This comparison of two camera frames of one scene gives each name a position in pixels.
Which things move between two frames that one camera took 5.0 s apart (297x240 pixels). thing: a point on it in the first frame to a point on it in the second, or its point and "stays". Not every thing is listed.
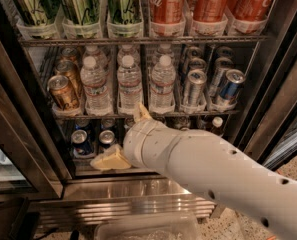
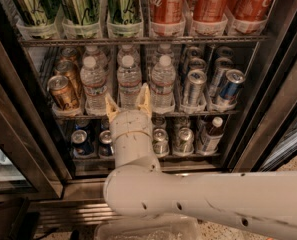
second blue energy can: (221, 67) stays
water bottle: (97, 100) stays
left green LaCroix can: (37, 4) stays
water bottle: (129, 86) stays
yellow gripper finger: (111, 159) to (111, 109)
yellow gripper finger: (141, 114) to (144, 100)
